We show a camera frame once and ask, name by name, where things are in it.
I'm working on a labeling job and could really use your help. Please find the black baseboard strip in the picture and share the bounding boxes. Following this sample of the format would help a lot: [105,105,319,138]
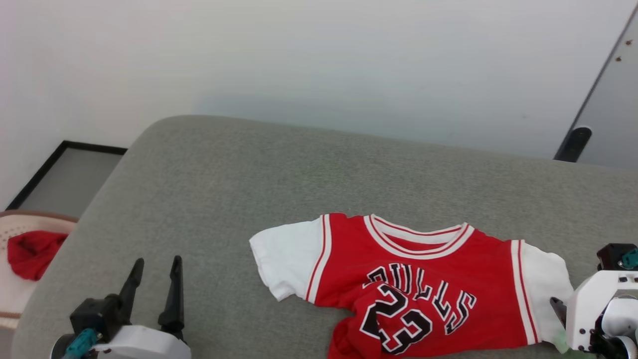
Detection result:
[5,141,128,211]

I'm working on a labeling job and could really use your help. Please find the grey door with dark edge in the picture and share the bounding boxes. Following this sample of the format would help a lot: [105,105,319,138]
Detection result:
[553,5,638,170]

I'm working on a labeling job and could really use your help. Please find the teal left camera cable connector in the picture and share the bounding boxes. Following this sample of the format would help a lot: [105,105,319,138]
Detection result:
[62,328,100,359]

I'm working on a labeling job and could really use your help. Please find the red cloth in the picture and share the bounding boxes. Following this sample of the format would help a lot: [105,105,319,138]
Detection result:
[7,230,69,281]

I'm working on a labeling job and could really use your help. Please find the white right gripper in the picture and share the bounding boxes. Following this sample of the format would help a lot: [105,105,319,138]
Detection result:
[550,271,638,352]

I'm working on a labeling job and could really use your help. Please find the red Bulls jersey white sleeves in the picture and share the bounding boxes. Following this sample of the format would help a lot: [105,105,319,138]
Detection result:
[249,213,575,359]

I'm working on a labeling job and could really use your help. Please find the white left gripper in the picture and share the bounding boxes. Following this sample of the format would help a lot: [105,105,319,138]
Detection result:
[92,256,192,359]

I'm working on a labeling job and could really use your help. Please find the black oblong door fitting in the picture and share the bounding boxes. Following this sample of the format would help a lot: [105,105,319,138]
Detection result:
[557,127,593,163]

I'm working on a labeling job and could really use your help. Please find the beige laundry basket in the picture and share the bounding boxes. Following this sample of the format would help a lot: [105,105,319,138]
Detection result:
[0,209,79,330]

